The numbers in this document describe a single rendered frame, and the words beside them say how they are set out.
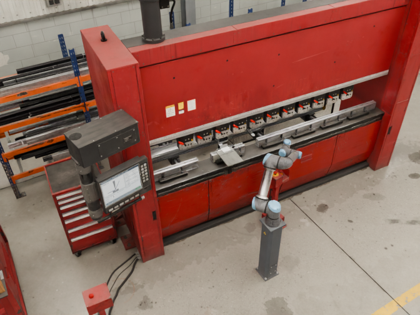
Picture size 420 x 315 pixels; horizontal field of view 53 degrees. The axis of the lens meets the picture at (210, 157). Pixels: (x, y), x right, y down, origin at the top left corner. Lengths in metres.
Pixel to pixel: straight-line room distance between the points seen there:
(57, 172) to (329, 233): 3.04
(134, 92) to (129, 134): 0.35
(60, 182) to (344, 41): 3.17
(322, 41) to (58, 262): 3.61
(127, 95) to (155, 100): 0.44
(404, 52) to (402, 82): 0.34
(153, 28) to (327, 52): 1.89
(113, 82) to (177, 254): 2.21
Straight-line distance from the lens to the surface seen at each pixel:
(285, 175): 4.64
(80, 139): 3.20
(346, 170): 5.89
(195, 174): 4.36
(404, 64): 5.27
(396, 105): 5.52
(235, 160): 4.33
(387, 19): 5.02
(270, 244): 4.15
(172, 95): 3.81
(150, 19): 3.54
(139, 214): 4.21
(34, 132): 5.71
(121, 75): 3.32
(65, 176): 4.44
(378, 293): 4.75
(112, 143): 3.23
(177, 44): 3.60
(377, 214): 5.47
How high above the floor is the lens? 3.76
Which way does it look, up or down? 39 degrees down
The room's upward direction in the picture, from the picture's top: 1 degrees counter-clockwise
